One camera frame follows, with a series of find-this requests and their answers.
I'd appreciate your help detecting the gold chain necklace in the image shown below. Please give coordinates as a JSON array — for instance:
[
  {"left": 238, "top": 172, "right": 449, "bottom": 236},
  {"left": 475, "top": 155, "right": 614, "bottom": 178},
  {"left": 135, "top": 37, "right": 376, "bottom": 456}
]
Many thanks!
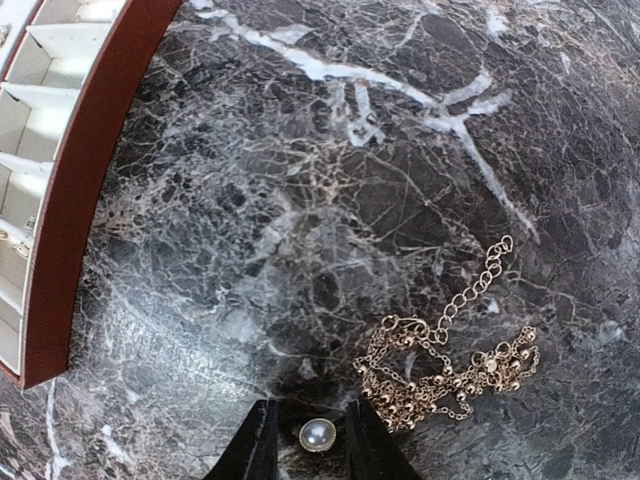
[{"left": 352, "top": 234, "right": 542, "bottom": 435}]

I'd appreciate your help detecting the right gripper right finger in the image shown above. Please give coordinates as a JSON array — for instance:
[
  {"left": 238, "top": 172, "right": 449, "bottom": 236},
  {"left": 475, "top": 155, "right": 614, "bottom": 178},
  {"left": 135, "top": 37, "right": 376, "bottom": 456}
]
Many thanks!
[{"left": 345, "top": 399, "right": 421, "bottom": 480}]

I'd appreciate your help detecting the beige jewelry tray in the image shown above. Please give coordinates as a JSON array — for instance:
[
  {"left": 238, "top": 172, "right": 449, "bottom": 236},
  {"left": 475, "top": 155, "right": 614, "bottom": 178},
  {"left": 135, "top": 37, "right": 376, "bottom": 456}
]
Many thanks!
[{"left": 1, "top": 0, "right": 179, "bottom": 389}]

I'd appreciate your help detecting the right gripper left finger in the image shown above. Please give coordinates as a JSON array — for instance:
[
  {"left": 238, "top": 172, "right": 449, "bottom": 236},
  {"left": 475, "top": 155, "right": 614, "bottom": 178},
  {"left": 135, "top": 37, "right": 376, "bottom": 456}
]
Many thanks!
[{"left": 203, "top": 400, "right": 278, "bottom": 480}]

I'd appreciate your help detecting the gold round earring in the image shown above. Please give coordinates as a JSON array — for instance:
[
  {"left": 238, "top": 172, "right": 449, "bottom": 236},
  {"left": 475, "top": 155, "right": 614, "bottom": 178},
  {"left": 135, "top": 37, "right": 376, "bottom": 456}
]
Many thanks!
[{"left": 298, "top": 418, "right": 337, "bottom": 453}]

